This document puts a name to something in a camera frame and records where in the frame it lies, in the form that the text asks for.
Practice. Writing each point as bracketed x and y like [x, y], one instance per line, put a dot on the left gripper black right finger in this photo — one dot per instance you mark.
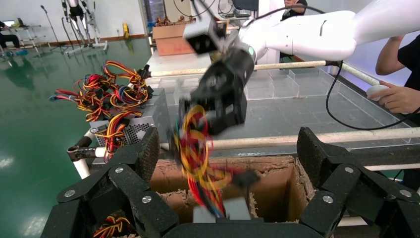
[354, 190]

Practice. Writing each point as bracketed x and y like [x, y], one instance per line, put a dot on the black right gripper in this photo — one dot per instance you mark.
[226, 78]

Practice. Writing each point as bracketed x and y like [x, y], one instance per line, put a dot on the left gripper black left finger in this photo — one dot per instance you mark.
[108, 193]

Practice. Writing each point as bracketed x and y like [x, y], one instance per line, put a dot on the white handheld controller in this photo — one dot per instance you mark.
[375, 90]

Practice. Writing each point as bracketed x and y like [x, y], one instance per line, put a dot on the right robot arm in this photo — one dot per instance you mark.
[311, 33]

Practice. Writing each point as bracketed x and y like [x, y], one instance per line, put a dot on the person bare forearm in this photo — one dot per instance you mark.
[388, 56]

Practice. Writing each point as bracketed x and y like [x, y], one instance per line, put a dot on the person bare hand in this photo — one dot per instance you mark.
[403, 98]

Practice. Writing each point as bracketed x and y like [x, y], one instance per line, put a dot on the white pipe leg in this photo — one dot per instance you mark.
[82, 169]

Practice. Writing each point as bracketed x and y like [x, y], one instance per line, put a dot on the black pipe joint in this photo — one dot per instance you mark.
[333, 63]
[82, 149]

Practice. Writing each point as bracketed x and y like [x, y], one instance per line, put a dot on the clear acrylic divider trays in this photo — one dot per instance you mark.
[285, 85]

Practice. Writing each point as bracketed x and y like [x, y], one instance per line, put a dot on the closed brown cardboard box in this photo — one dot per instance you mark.
[170, 41]

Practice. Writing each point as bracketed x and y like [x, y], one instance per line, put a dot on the brown cardboard box with dividers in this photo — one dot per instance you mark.
[272, 187]

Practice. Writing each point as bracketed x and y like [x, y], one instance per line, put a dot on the yellow floor sign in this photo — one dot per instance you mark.
[125, 31]

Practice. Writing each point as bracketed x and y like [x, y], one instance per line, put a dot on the person in black shirt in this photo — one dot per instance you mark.
[295, 8]
[413, 59]

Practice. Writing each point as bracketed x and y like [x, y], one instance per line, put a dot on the white robot on stand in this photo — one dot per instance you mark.
[77, 13]

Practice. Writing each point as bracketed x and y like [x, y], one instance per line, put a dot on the black tripod stand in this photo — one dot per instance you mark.
[52, 28]

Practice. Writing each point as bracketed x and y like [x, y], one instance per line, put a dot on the metal rack table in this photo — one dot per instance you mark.
[31, 33]

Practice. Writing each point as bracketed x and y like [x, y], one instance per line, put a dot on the seated person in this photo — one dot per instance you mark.
[6, 37]

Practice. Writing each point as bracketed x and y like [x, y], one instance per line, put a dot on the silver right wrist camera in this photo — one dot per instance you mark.
[203, 39]

